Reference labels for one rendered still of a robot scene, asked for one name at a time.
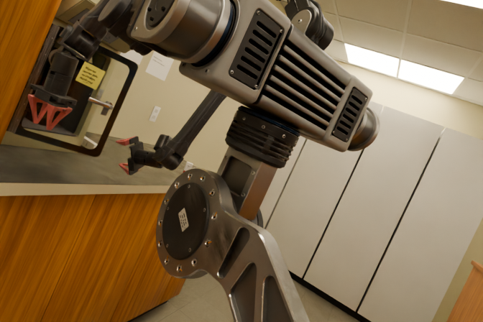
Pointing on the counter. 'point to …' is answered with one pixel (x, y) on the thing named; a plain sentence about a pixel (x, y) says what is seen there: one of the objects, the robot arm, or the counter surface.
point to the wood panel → (26, 21)
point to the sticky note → (90, 75)
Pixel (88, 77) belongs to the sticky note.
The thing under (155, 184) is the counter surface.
